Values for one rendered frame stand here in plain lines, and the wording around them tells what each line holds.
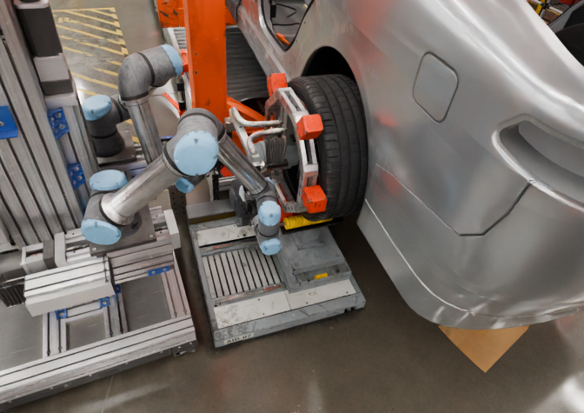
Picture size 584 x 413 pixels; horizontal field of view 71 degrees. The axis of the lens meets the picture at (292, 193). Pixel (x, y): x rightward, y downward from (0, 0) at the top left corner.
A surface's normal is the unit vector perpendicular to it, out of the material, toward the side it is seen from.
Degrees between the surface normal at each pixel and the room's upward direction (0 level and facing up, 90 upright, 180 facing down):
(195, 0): 90
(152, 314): 0
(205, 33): 90
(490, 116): 90
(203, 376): 0
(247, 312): 0
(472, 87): 90
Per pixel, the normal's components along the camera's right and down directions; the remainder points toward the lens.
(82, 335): 0.09, -0.73
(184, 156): 0.26, 0.61
